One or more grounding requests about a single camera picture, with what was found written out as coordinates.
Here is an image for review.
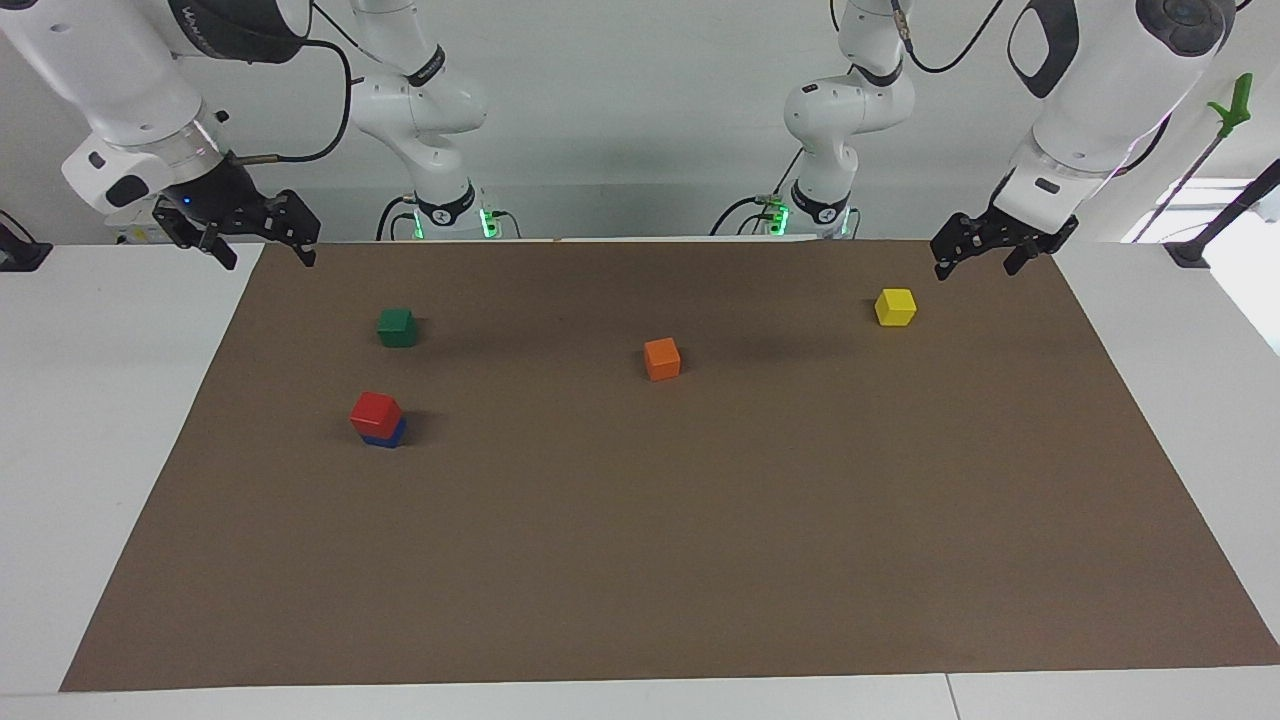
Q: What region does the green-tipped thin pole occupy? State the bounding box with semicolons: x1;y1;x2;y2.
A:
1130;73;1254;243

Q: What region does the black base cable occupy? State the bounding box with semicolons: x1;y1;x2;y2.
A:
376;195;417;241
711;150;807;238

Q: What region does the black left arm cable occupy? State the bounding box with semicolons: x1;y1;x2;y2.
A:
890;0;1006;75

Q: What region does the brown table mat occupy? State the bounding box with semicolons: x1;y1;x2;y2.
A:
60;238;1280;693

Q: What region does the black stand with base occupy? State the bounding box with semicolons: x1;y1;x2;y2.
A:
1165;158;1280;269

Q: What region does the black table clamp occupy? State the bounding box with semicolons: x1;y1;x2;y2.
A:
0;210;53;273

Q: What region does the red wooden block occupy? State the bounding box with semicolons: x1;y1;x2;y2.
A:
349;391;404;439

